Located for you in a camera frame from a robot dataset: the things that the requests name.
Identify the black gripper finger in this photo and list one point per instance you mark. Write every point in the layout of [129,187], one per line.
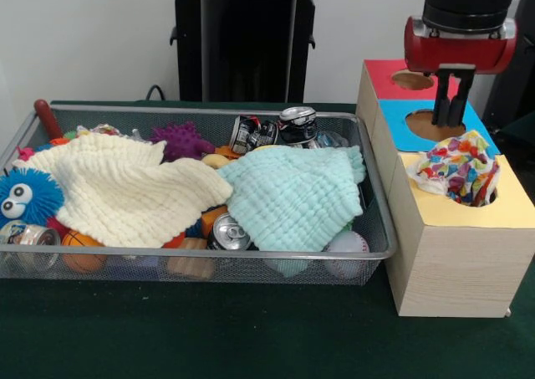
[441,98]
[460,98]

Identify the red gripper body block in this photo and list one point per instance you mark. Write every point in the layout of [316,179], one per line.
[455,50]

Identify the colourful polka dot cloth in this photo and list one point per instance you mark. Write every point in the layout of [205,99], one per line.
[455,170]

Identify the wooden box with three holes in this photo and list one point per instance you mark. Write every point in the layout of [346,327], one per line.
[460,270]

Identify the shallow clear mesh bin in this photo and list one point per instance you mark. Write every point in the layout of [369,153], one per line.
[292,270]

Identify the black upright stand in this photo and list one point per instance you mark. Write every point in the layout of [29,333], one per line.
[522,82]

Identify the neighbouring green covered table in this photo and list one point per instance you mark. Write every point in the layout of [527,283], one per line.
[518,138]

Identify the crushed black and white can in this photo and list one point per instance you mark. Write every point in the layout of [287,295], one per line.
[299,124]

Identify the white baseball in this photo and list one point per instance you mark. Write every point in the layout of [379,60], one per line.
[349,243]

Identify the mint waffle cloth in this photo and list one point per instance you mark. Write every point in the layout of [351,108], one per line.
[292,195]

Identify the crushed black and red can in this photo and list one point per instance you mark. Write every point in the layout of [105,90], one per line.
[255,134]

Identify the silver drink can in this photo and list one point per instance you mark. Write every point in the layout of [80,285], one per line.
[230,230]

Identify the purple spiky toy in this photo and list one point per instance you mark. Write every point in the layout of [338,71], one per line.
[179,138]

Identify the plain wooden block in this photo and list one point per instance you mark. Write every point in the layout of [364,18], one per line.
[190,266]

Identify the dark green table cloth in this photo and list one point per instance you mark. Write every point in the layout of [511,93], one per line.
[251,333]

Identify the cream waffle cloth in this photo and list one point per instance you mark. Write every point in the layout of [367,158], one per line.
[117,186]

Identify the small orange basketball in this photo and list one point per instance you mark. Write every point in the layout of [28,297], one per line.
[79,241]

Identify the blue spiky ball with eyes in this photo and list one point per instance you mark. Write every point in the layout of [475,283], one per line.
[37,191]

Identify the labelled tin can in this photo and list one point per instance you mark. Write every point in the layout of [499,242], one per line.
[29,237]

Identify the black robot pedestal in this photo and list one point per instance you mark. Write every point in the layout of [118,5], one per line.
[251,40]

